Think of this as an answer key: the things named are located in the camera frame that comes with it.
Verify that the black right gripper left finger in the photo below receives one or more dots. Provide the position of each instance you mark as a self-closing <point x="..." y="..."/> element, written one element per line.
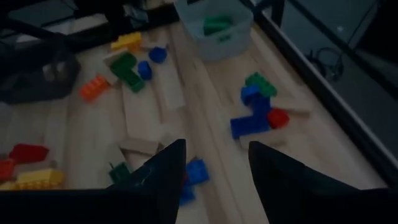
<point x="168" y="174"/>

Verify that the blue long brick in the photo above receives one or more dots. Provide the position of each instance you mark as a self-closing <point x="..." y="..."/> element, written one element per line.
<point x="248" y="126"/>

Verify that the blue square brick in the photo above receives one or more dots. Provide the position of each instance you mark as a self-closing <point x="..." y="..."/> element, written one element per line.
<point x="144" y="70"/>
<point x="187" y="194"/>
<point x="197" y="171"/>
<point x="249" y="93"/>
<point x="158" y="54"/>
<point x="260" y="107"/>

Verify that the yellow long brick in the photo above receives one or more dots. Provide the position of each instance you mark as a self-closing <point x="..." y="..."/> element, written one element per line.
<point x="40" y="179"/>
<point x="126" y="41"/>
<point x="7" y="186"/>

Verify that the red long brick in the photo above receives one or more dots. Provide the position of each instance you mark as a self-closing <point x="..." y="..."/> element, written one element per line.
<point x="28" y="153"/>

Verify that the orange long brick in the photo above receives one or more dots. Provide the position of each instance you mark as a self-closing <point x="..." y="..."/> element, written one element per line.
<point x="93" y="87"/>

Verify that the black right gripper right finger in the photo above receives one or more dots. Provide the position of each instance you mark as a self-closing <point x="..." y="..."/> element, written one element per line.
<point x="289" y="193"/>

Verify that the white plastic bin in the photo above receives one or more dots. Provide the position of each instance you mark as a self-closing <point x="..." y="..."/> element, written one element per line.
<point x="199" y="46"/>

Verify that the dark smoked plastic bin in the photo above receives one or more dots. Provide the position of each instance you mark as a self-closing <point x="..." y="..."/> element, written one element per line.
<point x="37" y="71"/>

